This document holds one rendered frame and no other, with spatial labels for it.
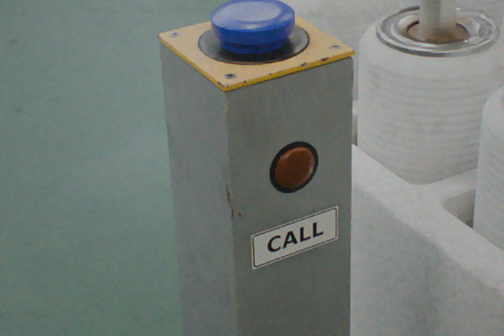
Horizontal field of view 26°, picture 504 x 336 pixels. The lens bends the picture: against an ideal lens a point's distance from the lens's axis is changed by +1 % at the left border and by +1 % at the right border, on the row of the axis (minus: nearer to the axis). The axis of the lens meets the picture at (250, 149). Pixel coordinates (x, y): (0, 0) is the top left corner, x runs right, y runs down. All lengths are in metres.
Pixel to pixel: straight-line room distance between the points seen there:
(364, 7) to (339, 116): 0.23
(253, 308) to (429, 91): 0.19
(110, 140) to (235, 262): 0.59
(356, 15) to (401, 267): 0.19
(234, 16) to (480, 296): 0.20
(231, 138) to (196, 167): 0.05
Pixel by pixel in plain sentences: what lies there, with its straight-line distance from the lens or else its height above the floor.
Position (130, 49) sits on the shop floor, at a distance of 1.30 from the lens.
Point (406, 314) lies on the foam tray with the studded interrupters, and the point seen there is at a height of 0.11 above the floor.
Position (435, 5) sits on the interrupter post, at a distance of 0.66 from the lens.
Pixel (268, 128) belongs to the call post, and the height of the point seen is 0.29.
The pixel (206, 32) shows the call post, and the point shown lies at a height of 0.32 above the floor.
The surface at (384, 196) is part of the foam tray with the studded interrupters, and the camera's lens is 0.64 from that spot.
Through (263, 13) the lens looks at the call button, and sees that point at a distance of 0.50.
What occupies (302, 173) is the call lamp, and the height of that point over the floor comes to 0.26.
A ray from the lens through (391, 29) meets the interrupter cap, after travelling 0.68.
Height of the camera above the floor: 0.52
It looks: 29 degrees down
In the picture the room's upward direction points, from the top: 2 degrees counter-clockwise
